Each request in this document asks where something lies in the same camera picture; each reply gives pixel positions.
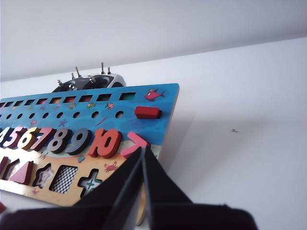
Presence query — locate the slate number nine piece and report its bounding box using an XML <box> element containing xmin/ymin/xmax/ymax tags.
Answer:
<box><xmin>66</xmin><ymin>128</ymin><xmax>91</xmax><ymax>156</ymax></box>

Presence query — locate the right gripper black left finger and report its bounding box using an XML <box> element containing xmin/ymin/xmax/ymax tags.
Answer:
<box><xmin>76</xmin><ymin>147</ymin><xmax>143</xmax><ymax>230</ymax></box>

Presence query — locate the red minus sign piece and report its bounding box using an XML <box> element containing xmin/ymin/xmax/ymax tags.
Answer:
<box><xmin>134</xmin><ymin>106</ymin><xmax>162</xmax><ymax>120</ymax></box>

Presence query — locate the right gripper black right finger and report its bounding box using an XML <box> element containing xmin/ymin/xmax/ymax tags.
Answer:
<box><xmin>142</xmin><ymin>145</ymin><xmax>194</xmax><ymax>230</ymax></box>

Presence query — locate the red number seven piece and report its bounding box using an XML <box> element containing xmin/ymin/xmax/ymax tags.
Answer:
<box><xmin>30</xmin><ymin>126</ymin><xmax>55</xmax><ymax>152</ymax></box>

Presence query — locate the brown number eight piece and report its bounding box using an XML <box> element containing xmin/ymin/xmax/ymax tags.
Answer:
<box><xmin>47</xmin><ymin>127</ymin><xmax>72</xmax><ymax>154</ymax></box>

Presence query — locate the pink number five piece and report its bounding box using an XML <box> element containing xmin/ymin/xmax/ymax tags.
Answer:
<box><xmin>4</xmin><ymin>126</ymin><xmax>24</xmax><ymax>149</ymax></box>

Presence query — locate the dark green number four piece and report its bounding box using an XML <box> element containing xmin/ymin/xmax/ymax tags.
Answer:
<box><xmin>0</xmin><ymin>128</ymin><xmax>8</xmax><ymax>147</ymax></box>

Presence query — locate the red triangle block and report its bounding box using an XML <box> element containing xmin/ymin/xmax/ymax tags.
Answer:
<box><xmin>9</xmin><ymin>161</ymin><xmax>35</xmax><ymax>185</ymax></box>

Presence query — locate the black silver radio remote controller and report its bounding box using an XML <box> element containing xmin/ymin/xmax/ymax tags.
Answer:
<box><xmin>51</xmin><ymin>61</ymin><xmax>127</xmax><ymax>94</ymax></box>

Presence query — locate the pink greater-than sign piece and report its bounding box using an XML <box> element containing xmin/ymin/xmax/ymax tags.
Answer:
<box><xmin>120</xmin><ymin>131</ymin><xmax>151</xmax><ymax>159</ymax></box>

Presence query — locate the colourful wooden puzzle board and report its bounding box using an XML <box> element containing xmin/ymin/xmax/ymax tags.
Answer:
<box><xmin>0</xmin><ymin>83</ymin><xmax>180</xmax><ymax>226</ymax></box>

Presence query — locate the yellow number six piece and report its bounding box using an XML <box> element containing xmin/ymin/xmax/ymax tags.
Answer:
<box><xmin>18</xmin><ymin>127</ymin><xmax>36</xmax><ymax>150</ymax></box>

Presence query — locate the orange number ten piece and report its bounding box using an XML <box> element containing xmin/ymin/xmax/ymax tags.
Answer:
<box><xmin>88</xmin><ymin>128</ymin><xmax>123</xmax><ymax>159</ymax></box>

